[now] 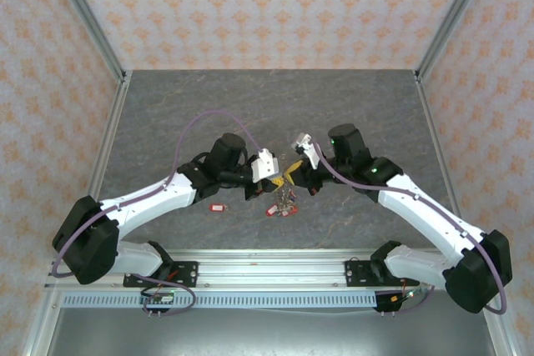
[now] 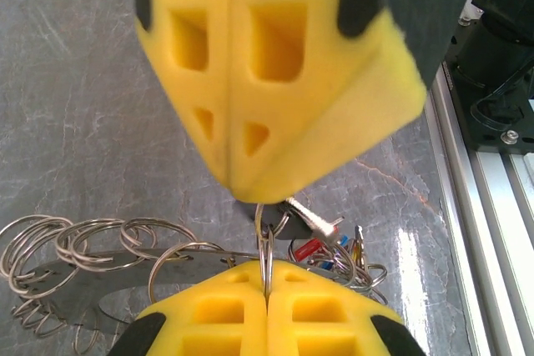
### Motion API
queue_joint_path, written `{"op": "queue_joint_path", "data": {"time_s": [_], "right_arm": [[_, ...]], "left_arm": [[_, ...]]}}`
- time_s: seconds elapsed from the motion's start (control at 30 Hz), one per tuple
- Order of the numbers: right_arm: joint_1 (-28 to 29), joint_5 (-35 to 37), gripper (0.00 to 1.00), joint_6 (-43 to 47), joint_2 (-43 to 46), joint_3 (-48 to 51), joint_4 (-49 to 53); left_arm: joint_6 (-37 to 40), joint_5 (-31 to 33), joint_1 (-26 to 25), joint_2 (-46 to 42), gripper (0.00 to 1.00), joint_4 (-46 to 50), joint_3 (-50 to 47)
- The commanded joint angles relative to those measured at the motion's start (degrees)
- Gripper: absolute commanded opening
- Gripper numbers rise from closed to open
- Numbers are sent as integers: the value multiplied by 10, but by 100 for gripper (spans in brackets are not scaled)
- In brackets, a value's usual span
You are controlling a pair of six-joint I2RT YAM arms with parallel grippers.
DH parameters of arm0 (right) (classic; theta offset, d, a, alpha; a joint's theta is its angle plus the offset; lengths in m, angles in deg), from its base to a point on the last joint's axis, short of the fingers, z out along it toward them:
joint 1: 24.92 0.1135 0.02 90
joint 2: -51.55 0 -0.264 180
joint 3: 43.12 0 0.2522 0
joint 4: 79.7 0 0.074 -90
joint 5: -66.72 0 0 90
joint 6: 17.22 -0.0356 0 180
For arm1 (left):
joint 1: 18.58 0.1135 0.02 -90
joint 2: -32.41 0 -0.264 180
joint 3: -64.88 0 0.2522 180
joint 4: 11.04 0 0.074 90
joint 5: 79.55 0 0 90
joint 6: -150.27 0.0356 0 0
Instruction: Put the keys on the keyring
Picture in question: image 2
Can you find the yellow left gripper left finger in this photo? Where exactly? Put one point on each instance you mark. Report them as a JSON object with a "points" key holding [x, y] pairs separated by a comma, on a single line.
{"points": [[175, 310]]}

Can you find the metal disc with split rings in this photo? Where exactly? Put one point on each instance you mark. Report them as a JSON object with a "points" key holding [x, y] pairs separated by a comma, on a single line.
{"points": [[121, 277]]}

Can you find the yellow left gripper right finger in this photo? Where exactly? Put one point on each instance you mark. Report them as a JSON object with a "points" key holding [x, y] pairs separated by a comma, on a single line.
{"points": [[359, 310]]}

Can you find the steel mounting bolt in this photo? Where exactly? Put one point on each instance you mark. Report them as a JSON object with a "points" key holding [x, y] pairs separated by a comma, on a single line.
{"points": [[511, 136]]}

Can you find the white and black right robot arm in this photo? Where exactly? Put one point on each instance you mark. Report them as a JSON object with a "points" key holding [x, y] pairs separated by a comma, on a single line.
{"points": [[500, 18]]}

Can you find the silver key with black head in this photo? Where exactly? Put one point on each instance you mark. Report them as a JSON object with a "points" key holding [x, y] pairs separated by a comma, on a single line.
{"points": [[317, 222]]}

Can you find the bunch of coloured key tags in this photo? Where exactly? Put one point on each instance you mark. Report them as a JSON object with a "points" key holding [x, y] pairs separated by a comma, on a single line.
{"points": [[334, 256]]}

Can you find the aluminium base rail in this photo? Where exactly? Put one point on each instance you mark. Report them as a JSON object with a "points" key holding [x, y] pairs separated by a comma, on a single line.
{"points": [[480, 247]]}

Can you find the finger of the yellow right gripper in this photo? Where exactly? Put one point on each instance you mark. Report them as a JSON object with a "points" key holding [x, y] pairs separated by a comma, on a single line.
{"points": [[325, 93], [219, 93]]}

